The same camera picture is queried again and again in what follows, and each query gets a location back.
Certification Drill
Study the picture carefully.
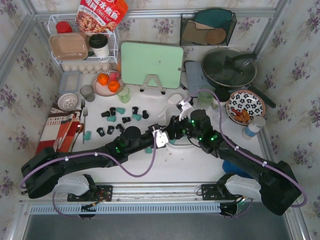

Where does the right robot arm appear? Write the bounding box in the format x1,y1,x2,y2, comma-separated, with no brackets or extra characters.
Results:
164,109,302,216

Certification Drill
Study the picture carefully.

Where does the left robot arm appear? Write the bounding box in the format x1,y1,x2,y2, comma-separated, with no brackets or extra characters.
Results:
20,124,175,199

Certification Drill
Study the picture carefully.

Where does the white storage basket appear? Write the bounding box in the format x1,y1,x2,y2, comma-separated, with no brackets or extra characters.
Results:
164,105,194,149

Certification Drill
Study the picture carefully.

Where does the white bottle blue label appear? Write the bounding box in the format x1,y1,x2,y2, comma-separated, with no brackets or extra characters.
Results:
242,116,266,140

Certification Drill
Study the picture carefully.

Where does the grey glass cup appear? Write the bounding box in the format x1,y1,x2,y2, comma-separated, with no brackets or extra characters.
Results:
80,85,95,102

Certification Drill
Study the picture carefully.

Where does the egg carton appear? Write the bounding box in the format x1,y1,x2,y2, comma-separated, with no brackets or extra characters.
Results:
61,63,115,74

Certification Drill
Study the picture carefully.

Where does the orange tangerine right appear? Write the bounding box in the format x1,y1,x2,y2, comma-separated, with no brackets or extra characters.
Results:
108,80,121,93

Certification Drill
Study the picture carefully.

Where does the plate with fruit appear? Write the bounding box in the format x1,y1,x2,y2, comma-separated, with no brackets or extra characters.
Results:
91,70,125,97

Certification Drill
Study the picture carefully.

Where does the blue cloth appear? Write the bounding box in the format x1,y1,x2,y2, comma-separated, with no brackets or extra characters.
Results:
222,160,252,179

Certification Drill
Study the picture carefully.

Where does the green plastic tumbler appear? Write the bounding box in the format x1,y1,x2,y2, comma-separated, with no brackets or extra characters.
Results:
197,91,214,109

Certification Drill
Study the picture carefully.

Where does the small green glass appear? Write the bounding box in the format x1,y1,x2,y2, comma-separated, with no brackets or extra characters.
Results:
117,86,131,104

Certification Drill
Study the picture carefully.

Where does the orange toy food piece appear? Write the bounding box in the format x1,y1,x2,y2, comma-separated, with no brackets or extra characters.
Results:
241,109,251,122

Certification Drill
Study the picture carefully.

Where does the orange tangerine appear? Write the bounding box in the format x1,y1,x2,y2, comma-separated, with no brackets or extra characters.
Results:
108,80,121,93
97,73,109,86

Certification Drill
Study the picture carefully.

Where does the floral patterned plate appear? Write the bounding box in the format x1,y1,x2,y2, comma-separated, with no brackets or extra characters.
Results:
225,90,266,126

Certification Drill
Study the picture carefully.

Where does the grey blue board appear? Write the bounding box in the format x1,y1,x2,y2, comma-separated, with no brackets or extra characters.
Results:
183,60,214,96

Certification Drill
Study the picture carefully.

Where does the green cutting board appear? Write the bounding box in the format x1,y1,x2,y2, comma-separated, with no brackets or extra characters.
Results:
120,42,184,89

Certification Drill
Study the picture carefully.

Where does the white plastic scoop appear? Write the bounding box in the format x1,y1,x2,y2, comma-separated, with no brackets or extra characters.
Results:
157,93,183,119

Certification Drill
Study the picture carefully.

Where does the black frying pan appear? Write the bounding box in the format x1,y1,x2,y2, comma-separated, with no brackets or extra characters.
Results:
201,47,276,108

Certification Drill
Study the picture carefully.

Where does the black mesh organizer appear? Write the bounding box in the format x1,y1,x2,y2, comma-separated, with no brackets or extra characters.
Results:
180,8,237,46

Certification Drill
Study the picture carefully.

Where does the white round strainer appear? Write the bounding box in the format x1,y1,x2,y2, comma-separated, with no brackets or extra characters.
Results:
57,93,78,112

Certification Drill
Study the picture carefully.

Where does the round cork coaster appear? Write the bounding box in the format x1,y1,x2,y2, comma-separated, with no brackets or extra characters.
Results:
205,28,227,45

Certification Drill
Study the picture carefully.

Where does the white cup black lid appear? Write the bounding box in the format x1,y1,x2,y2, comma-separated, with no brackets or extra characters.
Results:
211,88,230,111

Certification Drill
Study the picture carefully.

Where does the red toy sausage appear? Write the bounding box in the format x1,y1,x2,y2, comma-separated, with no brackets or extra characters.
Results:
231,108,243,117

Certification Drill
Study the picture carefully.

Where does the black coffee capsule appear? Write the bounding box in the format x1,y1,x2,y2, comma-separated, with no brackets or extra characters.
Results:
96,127,105,137
142,110,150,119
109,107,116,116
107,125,115,135
132,106,139,115
101,111,111,118
122,117,131,124
115,123,125,133

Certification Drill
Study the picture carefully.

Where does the orange tangerine left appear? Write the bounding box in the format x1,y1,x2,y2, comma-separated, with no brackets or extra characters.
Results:
97,73,109,86

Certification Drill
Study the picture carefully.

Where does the copper spoon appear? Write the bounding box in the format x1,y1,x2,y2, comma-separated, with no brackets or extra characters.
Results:
71,123,84,149

